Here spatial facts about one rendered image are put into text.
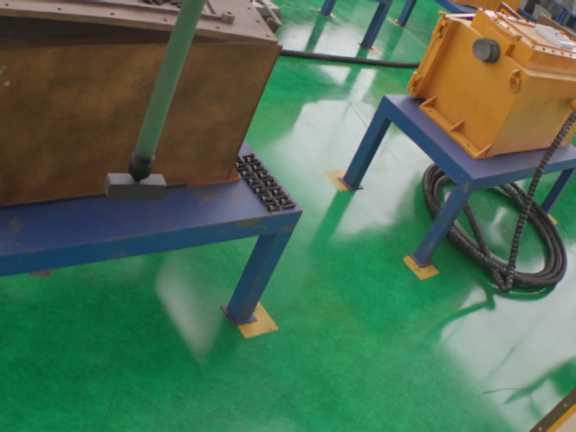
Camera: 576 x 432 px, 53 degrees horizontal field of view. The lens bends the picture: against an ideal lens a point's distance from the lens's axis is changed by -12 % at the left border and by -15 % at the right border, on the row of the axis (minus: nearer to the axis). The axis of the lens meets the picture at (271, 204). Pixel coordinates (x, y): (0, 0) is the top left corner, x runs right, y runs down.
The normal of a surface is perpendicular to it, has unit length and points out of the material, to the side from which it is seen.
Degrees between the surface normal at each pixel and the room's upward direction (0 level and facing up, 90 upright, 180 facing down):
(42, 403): 0
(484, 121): 90
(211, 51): 90
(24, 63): 90
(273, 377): 0
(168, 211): 0
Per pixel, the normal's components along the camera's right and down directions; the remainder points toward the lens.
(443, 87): -0.76, 0.13
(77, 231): 0.33, -0.75
